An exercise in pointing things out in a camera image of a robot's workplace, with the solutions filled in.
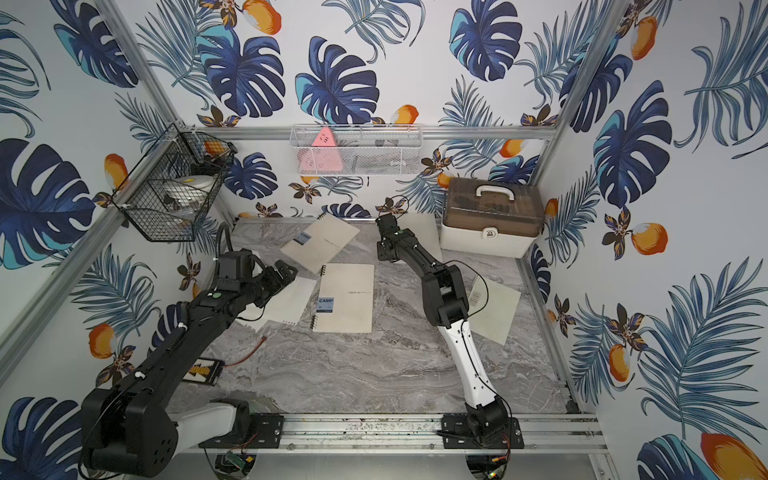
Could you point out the cream notebook green label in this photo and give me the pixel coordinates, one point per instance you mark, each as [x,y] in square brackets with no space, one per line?
[424,227]

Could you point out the B5 spiral notebook blue label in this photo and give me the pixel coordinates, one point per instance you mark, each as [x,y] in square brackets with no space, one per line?
[345,299]

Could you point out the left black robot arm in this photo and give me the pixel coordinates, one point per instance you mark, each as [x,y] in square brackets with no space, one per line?
[126,429]

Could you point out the orange black small tool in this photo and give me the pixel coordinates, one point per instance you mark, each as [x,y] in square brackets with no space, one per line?
[205,371]

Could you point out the pink triangle ruler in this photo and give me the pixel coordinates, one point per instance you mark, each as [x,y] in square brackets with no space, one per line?
[323,156]

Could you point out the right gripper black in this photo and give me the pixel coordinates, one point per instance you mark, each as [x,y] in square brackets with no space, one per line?
[380,252]

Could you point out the large cream spiral notebook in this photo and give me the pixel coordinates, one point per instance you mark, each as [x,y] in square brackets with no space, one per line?
[320,242]

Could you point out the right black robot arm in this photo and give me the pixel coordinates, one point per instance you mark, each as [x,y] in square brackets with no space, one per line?
[446,307]

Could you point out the clear-spiral notebook barcode cover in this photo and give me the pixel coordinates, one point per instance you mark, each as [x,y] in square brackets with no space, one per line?
[492,309]

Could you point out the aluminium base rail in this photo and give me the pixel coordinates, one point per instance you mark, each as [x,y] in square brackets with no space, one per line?
[417,434]

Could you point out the clear wall shelf basket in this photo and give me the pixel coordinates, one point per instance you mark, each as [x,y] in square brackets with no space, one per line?
[368,150]

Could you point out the torn cream page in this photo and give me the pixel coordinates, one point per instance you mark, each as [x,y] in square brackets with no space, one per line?
[247,312]
[289,305]

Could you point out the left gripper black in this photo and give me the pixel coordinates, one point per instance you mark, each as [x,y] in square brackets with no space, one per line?
[278,275]

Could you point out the white storage box brown lid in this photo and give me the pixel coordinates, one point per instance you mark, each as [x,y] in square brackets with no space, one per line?
[491,218]

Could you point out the black wire basket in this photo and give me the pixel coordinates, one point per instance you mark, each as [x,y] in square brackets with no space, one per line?
[169,194]

